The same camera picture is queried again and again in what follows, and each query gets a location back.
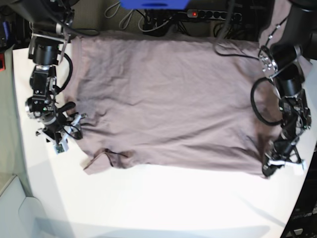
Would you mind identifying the blue box overhead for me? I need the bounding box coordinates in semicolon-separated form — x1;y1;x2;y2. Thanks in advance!
120;0;189;10

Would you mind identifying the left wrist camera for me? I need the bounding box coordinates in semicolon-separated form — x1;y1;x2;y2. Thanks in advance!
293;160;307;176

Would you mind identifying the black power strip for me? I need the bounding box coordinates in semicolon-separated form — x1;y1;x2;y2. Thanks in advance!
186;9;228;20

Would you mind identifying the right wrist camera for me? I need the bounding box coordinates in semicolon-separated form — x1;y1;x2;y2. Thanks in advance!
54;143;69;155

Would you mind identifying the mauve t-shirt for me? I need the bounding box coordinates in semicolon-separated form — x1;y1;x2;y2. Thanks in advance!
63;31;280;176

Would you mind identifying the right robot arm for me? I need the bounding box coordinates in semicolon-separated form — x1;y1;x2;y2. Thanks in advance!
3;0;93;154

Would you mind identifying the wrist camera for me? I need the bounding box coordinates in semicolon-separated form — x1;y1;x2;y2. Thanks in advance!
293;160;307;176
54;143;69;155

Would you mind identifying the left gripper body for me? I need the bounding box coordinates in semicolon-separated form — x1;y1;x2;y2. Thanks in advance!
263;140;302;169

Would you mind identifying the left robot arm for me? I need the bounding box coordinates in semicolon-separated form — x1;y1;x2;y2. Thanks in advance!
250;0;317;178

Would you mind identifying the red clamp at table edge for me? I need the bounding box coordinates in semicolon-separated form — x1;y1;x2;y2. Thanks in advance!
0;53;5;71

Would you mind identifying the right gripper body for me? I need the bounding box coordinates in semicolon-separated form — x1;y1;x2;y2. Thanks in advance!
36;102;87;146

